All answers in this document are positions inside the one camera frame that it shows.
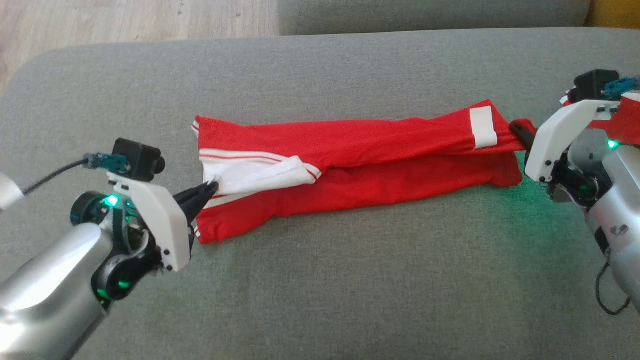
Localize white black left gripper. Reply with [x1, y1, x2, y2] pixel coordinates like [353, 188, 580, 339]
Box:
[107, 172, 220, 272]

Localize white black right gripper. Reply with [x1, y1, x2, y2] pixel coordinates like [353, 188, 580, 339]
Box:
[510, 92, 640, 183]

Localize red white-trimmed shorts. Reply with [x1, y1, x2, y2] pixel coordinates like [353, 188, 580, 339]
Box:
[590, 95, 640, 146]

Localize red white basketball jersey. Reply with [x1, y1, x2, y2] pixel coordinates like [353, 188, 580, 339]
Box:
[192, 99, 538, 245]

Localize mustard yellow panel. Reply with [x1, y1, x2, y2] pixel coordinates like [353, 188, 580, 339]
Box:
[586, 0, 640, 30]

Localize grey sofa back cushion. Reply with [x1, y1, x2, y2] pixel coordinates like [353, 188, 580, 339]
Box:
[277, 0, 592, 37]

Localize grey sofa seat cushion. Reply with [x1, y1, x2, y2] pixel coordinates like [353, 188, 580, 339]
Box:
[0, 27, 640, 360]

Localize left camera cable teal plug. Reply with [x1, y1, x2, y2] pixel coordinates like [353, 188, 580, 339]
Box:
[22, 152, 132, 196]

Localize thin black cable loop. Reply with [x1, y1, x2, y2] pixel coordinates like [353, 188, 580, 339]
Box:
[594, 261, 632, 317]

